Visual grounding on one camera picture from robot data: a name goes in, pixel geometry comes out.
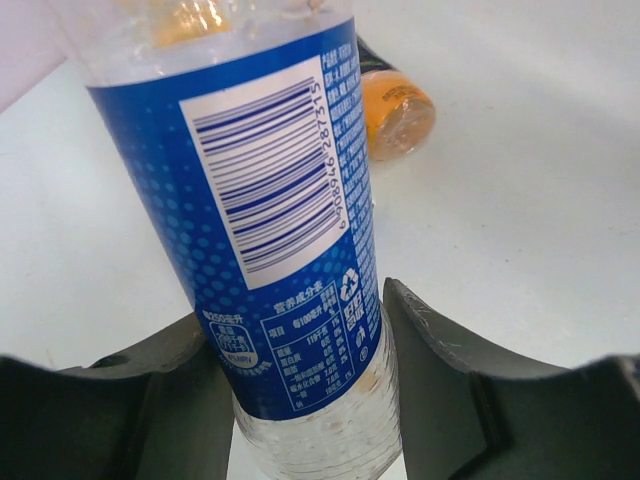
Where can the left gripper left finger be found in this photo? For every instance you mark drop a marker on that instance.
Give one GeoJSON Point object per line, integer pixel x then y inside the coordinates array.
{"type": "Point", "coordinates": [159, 409]}

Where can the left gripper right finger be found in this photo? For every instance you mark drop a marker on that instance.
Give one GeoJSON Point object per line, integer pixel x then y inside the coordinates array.
{"type": "Point", "coordinates": [471, 409]}

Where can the clear Pepsi bottle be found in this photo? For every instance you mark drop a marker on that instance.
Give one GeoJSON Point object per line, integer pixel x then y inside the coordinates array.
{"type": "Point", "coordinates": [248, 150]}

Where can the orange Pocari Sweat bottle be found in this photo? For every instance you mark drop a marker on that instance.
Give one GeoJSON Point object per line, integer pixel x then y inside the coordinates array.
{"type": "Point", "coordinates": [399, 115]}

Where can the yellow juice bottle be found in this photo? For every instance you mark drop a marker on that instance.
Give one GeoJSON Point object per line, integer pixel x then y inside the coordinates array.
{"type": "Point", "coordinates": [175, 22]}

